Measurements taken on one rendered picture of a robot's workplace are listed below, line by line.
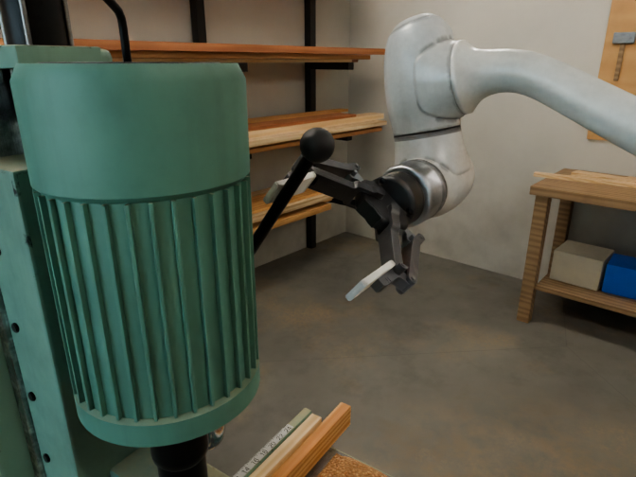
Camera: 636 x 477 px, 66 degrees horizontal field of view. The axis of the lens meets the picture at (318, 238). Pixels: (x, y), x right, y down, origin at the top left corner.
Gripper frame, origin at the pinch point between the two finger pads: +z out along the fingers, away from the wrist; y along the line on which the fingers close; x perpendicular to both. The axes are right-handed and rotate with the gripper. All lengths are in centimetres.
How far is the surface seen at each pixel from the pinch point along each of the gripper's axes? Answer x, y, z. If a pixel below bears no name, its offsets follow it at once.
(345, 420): -36.4, -20.1, -19.9
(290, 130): -120, 113, -210
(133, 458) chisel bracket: -30.2, -4.3, 14.9
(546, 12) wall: 11, 63, -316
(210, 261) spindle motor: 2.0, 1.6, 15.3
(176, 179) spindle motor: 7.3, 6.2, 17.7
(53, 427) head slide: -27.2, 3.1, 21.1
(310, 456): -35.8, -19.7, -9.2
